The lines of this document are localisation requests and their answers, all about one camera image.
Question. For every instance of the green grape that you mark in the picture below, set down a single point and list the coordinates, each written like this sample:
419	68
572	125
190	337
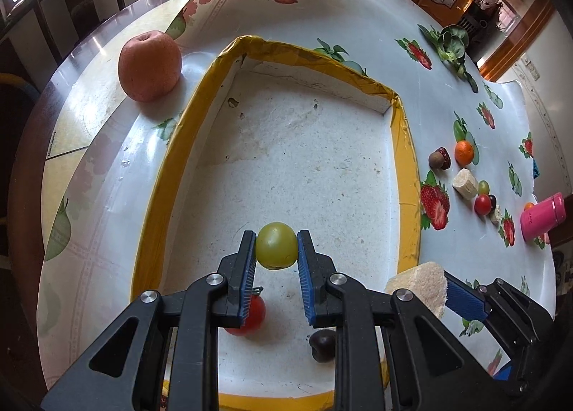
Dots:
483	187
276	246

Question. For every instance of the brown longan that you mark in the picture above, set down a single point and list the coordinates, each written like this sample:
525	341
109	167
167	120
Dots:
435	160

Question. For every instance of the red apple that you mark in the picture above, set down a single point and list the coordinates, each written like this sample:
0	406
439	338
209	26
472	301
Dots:
150	66

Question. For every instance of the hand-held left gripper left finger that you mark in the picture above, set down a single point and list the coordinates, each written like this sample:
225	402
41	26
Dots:
247	285

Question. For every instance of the curved yellow chair back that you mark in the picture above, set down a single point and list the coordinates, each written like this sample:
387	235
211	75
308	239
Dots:
18	79

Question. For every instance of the white foam tray yellow rim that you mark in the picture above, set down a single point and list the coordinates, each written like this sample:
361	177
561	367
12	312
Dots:
291	146

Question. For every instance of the red cherry tomato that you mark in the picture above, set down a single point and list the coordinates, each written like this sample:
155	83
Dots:
481	205
253	314

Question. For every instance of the small orange mandarin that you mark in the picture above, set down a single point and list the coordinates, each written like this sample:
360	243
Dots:
464	152

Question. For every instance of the dark red date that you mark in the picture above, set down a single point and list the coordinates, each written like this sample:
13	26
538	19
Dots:
444	153

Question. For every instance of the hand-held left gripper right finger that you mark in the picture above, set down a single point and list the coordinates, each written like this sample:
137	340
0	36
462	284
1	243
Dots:
306	285

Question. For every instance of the large pale spongy food chunk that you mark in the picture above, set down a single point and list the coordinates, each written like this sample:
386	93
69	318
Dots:
418	285

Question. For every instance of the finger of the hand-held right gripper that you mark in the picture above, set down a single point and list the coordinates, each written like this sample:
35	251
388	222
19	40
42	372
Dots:
465	299

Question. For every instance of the small white food piece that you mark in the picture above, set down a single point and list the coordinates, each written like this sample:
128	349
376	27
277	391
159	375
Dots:
495	216

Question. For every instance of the dark purple grape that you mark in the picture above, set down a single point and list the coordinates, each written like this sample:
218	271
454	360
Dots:
323	344
493	201

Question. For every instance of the green bok choy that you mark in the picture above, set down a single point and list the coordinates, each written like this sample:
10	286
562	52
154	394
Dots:
452	46

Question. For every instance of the black appliance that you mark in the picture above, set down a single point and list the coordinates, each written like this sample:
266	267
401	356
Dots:
481	26

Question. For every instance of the pink thermos cup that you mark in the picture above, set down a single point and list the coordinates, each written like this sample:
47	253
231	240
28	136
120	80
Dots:
541	217

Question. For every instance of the fruit print tablecloth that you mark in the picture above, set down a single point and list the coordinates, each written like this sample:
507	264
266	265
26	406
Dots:
403	12

